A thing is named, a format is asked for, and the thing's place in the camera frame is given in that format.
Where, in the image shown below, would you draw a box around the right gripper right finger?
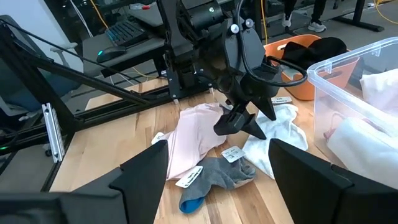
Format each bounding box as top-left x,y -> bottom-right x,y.
268,138 -> 398,224

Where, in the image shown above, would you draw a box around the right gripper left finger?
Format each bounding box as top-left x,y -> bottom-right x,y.
62,139 -> 170,224

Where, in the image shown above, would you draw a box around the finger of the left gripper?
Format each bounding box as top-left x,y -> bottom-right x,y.
254,95 -> 278,122
213,108 -> 267,141

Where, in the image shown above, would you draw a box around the small white towel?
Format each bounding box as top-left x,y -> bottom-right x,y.
242,104 -> 309,180

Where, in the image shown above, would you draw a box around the pale pink garment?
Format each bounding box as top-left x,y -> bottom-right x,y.
154,102 -> 228,181

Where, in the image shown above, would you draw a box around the rose red cloth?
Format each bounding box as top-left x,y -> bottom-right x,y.
323,111 -> 346,141

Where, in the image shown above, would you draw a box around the white shorts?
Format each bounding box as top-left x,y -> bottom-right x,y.
326,68 -> 398,189

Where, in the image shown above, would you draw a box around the black cloth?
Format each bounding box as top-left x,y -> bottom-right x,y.
281,37 -> 348,71

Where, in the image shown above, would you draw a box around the orange plastic bin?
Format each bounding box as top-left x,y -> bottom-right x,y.
263,34 -> 361,101

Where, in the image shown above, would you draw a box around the grey sock blue toe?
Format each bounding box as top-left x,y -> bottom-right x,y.
178,157 -> 257,215

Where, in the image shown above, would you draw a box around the clear plastic bin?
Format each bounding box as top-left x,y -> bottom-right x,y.
307,36 -> 398,190

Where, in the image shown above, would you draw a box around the person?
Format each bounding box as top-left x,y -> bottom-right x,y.
280,0 -> 328,34

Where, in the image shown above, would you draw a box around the dark grey computer desk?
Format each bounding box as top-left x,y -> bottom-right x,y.
82,9 -> 175,78

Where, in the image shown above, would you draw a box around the black keyboard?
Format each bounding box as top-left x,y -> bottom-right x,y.
104,20 -> 147,47

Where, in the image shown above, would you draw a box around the black desk base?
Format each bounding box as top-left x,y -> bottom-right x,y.
331,0 -> 386,33

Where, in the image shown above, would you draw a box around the black computer mouse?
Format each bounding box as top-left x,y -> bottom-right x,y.
96,45 -> 127,63

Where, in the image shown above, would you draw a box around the grey office chair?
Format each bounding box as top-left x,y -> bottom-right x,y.
0,14 -> 80,125

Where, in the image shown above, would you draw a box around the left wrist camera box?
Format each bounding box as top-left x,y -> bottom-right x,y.
257,56 -> 281,80

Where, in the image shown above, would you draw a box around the yellow extension cable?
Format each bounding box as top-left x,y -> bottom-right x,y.
260,0 -> 269,45

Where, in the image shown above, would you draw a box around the silver aluminium bracket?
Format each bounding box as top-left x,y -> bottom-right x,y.
42,102 -> 66,164

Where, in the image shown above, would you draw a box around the black aluminium rig frame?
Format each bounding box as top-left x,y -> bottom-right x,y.
0,18 -> 218,194

